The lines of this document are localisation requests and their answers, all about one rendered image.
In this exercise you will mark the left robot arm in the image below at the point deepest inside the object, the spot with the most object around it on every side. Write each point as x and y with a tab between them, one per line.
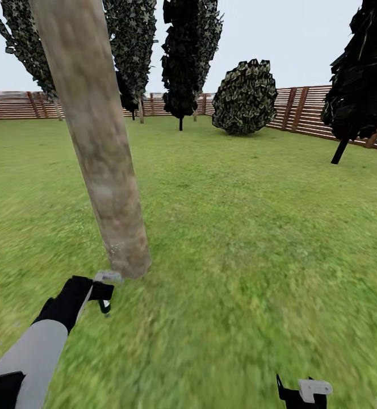
26	370

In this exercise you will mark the pesticide atomizer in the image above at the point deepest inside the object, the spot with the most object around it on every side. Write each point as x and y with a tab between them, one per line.
105	306

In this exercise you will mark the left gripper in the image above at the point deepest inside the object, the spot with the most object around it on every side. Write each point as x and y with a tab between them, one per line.
104	292

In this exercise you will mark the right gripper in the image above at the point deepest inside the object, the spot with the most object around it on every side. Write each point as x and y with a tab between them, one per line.
294	401

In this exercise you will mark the bush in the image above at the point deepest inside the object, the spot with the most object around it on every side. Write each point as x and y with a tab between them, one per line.
245	100

